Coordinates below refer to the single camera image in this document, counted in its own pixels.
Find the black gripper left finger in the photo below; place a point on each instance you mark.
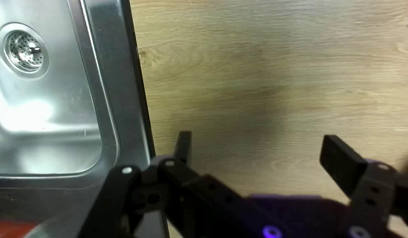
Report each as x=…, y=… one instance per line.
x=199, y=199

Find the stainless steel sink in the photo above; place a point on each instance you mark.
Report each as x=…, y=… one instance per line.
x=58, y=110

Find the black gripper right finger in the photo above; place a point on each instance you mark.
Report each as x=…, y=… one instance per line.
x=344, y=163

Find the red plastic item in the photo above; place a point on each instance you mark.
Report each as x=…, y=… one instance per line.
x=9, y=231

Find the metal sink drain strainer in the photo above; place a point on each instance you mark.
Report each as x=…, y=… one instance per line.
x=24, y=49

